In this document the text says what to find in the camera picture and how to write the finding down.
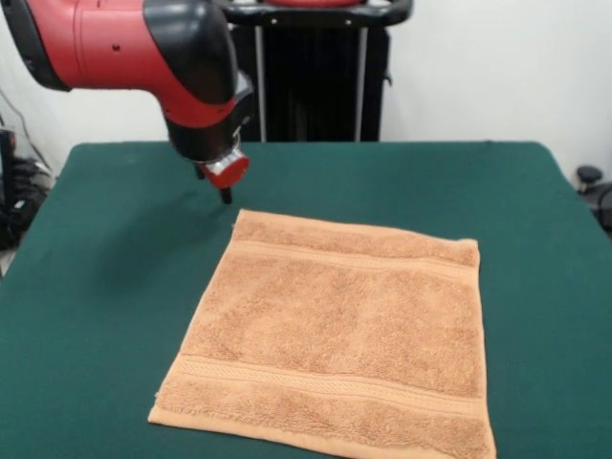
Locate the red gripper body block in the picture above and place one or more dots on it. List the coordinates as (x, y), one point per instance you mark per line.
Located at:
(229, 174)

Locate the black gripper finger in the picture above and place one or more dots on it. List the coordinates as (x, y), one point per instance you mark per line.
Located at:
(225, 195)
(200, 172)

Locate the tan terry towel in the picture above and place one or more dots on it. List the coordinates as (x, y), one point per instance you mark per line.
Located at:
(334, 325)

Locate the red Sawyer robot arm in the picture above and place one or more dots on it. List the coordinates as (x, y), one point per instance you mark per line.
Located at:
(119, 48)

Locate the dark green table cloth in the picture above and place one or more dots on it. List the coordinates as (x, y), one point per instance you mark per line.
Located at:
(95, 334)

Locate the black electronics box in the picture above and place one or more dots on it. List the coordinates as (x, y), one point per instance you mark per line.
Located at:
(8, 181)

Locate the grey office chair base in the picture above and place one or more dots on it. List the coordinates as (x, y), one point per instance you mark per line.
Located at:
(593, 186)

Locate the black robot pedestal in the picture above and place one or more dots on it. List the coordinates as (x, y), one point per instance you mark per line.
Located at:
(325, 95)

